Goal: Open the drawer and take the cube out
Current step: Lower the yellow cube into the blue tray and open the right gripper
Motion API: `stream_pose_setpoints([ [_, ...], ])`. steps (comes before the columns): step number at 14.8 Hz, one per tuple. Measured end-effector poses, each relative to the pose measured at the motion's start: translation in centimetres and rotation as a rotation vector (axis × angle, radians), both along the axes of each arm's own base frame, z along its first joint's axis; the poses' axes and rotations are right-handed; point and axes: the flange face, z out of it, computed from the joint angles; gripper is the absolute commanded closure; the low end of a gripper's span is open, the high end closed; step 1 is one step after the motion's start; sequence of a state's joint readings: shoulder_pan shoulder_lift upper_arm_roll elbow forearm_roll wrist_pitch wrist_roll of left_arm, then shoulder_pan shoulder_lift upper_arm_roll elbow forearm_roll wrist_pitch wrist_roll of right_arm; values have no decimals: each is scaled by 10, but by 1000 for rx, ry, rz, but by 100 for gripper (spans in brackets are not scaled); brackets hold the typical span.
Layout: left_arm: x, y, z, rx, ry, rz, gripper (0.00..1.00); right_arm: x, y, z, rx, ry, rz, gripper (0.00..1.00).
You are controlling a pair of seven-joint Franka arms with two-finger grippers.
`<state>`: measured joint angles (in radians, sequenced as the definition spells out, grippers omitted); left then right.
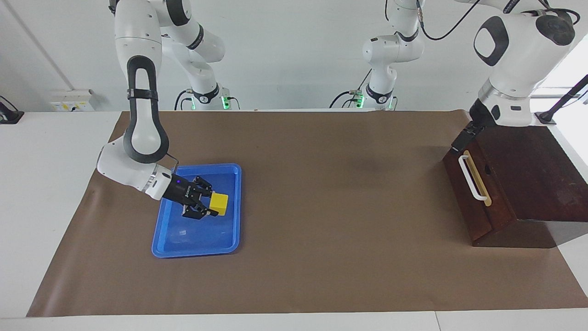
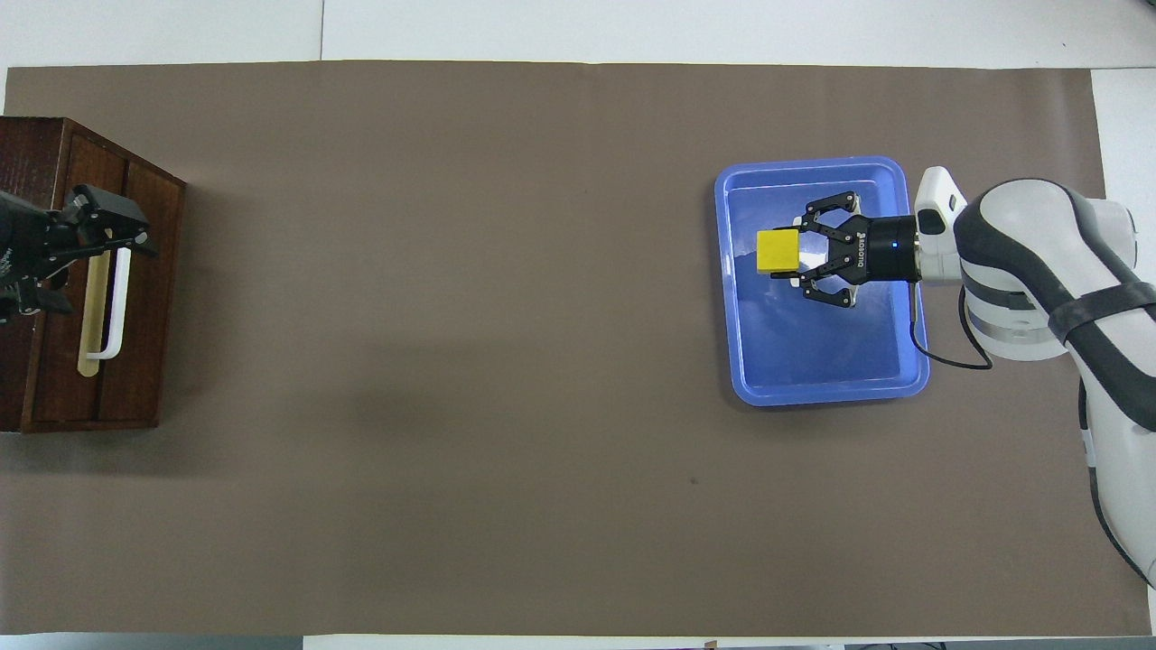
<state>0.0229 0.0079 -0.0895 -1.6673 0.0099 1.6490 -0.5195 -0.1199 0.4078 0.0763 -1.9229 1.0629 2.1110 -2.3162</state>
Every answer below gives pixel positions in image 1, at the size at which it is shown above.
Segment yellow cube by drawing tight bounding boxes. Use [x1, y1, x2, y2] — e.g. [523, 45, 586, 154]
[210, 193, 229, 217]

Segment white drawer handle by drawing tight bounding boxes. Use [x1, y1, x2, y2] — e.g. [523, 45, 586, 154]
[458, 154, 488, 201]

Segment dark wooden drawer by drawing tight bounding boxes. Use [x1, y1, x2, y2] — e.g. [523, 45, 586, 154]
[443, 133, 515, 243]

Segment dark wooden drawer cabinet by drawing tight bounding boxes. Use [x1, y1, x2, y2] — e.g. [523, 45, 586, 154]
[443, 123, 588, 249]

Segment blue plastic tray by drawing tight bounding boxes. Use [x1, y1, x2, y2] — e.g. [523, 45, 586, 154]
[151, 163, 243, 258]

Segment black angled stand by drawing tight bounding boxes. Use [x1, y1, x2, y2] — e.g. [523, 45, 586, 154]
[535, 74, 588, 126]

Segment brown paper table mat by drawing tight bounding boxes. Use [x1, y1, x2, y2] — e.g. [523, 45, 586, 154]
[26, 109, 588, 318]

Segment black right arm base cable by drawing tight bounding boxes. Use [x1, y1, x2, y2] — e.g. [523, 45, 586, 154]
[174, 89, 194, 111]

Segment black arm base cable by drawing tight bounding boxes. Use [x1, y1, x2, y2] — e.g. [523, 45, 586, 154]
[174, 89, 194, 111]
[329, 69, 373, 109]

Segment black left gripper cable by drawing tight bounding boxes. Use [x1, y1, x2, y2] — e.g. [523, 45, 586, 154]
[415, 0, 483, 41]

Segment black left arm base cable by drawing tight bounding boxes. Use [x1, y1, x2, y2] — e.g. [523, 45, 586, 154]
[329, 69, 373, 109]

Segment white wall socket box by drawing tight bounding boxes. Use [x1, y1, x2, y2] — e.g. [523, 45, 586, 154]
[50, 90, 95, 112]

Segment black clamp mount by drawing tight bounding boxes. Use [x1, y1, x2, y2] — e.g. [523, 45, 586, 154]
[0, 95, 24, 125]

